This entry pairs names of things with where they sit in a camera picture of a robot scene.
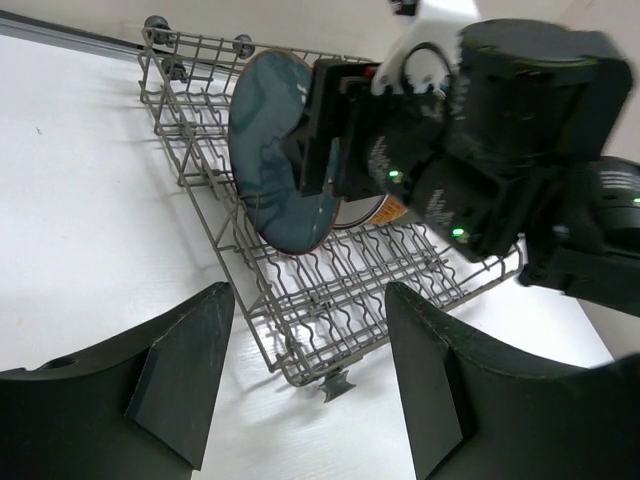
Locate white plate red characters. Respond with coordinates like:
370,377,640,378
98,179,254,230
333,196,386,230

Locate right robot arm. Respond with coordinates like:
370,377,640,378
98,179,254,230
282,19,639,314

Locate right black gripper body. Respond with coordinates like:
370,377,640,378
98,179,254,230
282,19,633,262

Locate dark teal blossom plate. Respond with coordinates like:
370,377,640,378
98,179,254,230
227,49,339,255

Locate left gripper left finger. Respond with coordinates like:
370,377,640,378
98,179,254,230
1,282,235,471

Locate grey wire dish rack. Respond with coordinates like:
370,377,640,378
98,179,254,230
139,15,524,400

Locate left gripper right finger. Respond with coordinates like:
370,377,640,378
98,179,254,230
385,282,639,479

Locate round woven bamboo tray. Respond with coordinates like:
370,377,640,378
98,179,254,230
369,196,407,224

